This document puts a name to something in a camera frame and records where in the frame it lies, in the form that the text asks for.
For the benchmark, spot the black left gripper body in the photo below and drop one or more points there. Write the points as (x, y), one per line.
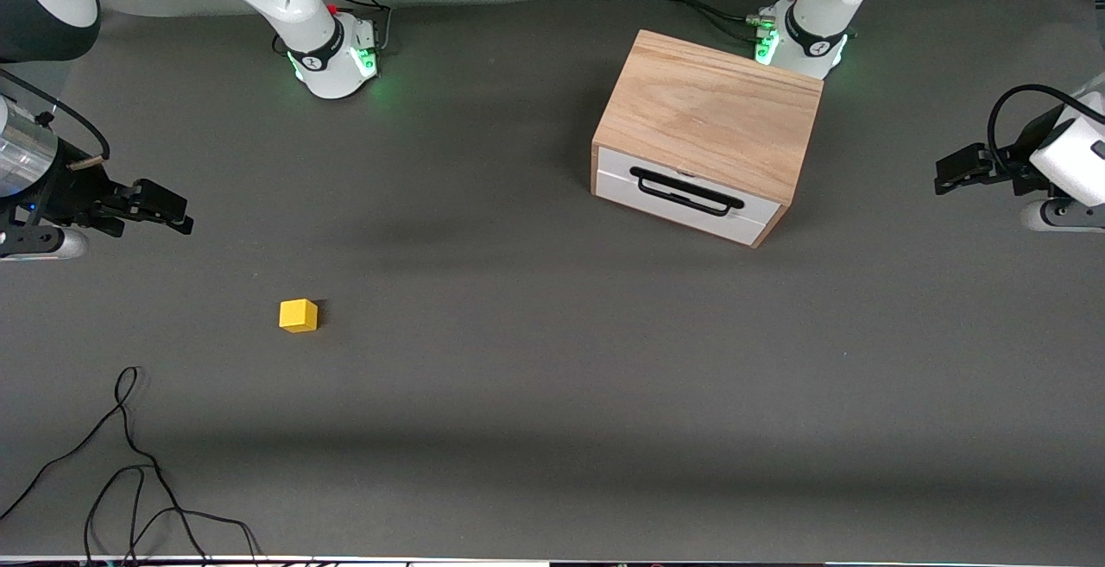
(1015, 162)

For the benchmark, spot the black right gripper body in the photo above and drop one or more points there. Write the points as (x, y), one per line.
(71, 191)

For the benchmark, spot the yellow cube block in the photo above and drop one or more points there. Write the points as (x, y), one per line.
(298, 317)

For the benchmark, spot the white-fronted wooden drawer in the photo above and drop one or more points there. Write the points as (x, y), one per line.
(613, 177)

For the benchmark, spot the wooden drawer cabinet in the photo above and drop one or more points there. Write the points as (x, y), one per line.
(708, 110)

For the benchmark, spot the dark grey table mat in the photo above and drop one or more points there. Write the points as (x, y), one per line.
(518, 377)

